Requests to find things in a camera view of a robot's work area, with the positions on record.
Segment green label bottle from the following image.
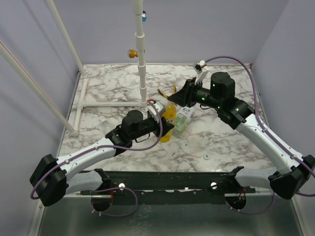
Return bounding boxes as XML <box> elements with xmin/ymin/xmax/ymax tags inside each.
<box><xmin>173</xmin><ymin>107</ymin><xmax>195</xmax><ymax>138</ymax></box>

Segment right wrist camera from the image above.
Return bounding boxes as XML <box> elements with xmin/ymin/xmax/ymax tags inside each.
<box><xmin>193</xmin><ymin>60</ymin><xmax>209</xmax><ymax>84</ymax></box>

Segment left diagonal white pipe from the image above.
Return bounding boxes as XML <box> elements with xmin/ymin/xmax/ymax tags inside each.
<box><xmin>0</xmin><ymin>42</ymin><xmax>78</xmax><ymax>136</ymax></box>

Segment clear plastic bottle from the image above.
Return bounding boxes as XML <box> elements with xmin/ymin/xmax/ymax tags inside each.
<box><xmin>100</xmin><ymin>120</ymin><xmax>115</xmax><ymax>135</ymax></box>

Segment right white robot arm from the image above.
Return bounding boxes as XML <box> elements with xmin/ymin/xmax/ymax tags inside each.
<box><xmin>168</xmin><ymin>72</ymin><xmax>315</xmax><ymax>200</ymax></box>

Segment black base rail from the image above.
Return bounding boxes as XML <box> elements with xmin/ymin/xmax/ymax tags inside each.
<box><xmin>73</xmin><ymin>169</ymin><xmax>256</xmax><ymax>206</ymax></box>

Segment white pvc pipe frame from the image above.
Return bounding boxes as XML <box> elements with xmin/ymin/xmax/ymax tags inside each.
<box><xmin>47</xmin><ymin>0</ymin><xmax>147</xmax><ymax>133</ymax></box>

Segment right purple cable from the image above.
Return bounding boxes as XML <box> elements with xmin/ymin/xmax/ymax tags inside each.
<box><xmin>204</xmin><ymin>56</ymin><xmax>315</xmax><ymax>214</ymax></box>

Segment yellow cap on pipe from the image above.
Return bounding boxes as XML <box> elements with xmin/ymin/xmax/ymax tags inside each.
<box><xmin>127</xmin><ymin>49</ymin><xmax>139</xmax><ymax>59</ymax></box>

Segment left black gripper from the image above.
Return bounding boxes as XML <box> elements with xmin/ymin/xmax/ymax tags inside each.
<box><xmin>130</xmin><ymin>114</ymin><xmax>174</xmax><ymax>141</ymax></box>

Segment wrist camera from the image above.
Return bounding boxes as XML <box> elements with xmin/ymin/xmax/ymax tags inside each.
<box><xmin>193</xmin><ymin>60</ymin><xmax>209</xmax><ymax>84</ymax></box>
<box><xmin>147</xmin><ymin>99</ymin><xmax>165</xmax><ymax>123</ymax></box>

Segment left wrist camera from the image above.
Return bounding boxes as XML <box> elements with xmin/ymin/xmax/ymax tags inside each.
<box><xmin>147</xmin><ymin>99</ymin><xmax>165</xmax><ymax>123</ymax></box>

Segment blue cap on pipe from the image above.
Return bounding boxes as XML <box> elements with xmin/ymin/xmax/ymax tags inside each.
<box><xmin>142</xmin><ymin>10</ymin><xmax>148</xmax><ymax>22</ymax></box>

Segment yellow drink bottle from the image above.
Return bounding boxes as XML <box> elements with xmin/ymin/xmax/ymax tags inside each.
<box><xmin>160</xmin><ymin>102</ymin><xmax>176</xmax><ymax>143</ymax></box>

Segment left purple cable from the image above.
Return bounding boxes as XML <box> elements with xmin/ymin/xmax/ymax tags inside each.
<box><xmin>30</xmin><ymin>102</ymin><xmax>164</xmax><ymax>217</ymax></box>

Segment yellow handled pliers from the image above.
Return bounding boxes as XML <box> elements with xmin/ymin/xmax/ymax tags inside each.
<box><xmin>157</xmin><ymin>85</ymin><xmax>177</xmax><ymax>99</ymax></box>

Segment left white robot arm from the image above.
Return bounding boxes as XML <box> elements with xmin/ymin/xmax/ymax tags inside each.
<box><xmin>30</xmin><ymin>110</ymin><xmax>174</xmax><ymax>207</ymax></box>

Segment purple cable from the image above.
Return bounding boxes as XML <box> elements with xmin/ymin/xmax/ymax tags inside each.
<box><xmin>204</xmin><ymin>56</ymin><xmax>315</xmax><ymax>214</ymax></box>
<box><xmin>30</xmin><ymin>102</ymin><xmax>164</xmax><ymax>217</ymax></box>

